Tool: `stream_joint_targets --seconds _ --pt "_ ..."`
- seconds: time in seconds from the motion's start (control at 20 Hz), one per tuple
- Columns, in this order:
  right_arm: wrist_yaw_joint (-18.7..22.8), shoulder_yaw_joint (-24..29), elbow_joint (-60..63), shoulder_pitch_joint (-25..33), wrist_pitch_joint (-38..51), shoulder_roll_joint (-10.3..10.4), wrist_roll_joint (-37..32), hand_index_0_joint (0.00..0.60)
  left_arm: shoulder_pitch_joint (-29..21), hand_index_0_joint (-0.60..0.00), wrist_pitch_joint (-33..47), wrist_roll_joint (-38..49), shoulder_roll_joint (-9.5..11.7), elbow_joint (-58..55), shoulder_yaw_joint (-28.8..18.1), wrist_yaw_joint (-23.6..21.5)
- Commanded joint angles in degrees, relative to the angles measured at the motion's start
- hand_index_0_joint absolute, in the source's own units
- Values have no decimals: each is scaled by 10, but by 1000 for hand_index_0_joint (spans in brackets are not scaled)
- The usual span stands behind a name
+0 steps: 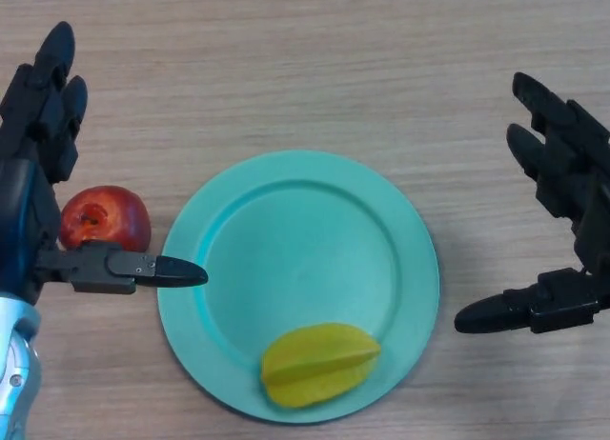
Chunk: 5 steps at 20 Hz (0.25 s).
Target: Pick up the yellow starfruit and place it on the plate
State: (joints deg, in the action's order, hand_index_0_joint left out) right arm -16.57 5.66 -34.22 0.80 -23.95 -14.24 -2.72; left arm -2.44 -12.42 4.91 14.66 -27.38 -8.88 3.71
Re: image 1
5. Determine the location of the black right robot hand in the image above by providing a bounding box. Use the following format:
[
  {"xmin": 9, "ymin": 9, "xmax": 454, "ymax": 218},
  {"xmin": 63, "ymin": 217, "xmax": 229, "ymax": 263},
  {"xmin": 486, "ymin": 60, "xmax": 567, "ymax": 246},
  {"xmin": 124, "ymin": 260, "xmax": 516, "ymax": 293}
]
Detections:
[{"xmin": 454, "ymin": 71, "xmax": 610, "ymax": 335}]

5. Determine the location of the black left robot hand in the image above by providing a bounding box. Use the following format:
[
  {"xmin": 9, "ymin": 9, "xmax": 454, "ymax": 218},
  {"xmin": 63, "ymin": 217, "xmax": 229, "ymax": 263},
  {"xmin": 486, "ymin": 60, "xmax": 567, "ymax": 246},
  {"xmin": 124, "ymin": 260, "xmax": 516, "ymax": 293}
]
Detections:
[{"xmin": 0, "ymin": 20, "xmax": 210, "ymax": 308}]

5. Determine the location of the yellow starfruit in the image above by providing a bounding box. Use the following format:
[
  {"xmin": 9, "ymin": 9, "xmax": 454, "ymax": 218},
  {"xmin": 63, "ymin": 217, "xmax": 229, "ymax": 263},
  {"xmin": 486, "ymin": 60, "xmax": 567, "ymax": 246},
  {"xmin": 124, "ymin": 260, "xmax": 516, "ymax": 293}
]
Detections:
[{"xmin": 260, "ymin": 321, "xmax": 382, "ymax": 410}]

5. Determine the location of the green round plate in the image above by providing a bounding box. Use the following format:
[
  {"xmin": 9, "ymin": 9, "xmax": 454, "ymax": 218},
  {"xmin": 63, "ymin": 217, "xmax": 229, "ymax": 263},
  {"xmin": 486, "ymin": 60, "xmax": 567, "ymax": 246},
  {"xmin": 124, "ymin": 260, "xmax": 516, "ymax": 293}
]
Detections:
[{"xmin": 156, "ymin": 149, "xmax": 440, "ymax": 410}]

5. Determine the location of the red apple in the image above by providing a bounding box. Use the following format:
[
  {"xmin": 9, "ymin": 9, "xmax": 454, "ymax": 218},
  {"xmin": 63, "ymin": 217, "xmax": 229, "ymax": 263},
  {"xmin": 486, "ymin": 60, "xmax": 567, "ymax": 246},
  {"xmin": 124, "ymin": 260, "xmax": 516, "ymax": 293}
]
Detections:
[{"xmin": 59, "ymin": 185, "xmax": 153, "ymax": 253}]

